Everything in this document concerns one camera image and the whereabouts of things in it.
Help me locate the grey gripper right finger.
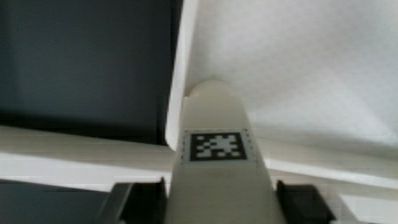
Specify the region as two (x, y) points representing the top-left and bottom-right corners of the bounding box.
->
(277, 181), (336, 224)

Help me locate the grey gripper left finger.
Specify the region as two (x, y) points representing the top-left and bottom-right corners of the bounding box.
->
(94, 180), (167, 224)

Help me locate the white desk leg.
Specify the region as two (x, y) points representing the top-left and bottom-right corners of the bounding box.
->
(165, 80), (286, 224)

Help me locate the white desk top tray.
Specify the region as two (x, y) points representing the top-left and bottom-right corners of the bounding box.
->
(164, 0), (398, 191)

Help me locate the white front fence bar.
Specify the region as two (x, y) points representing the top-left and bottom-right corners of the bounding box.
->
(0, 126), (398, 224)

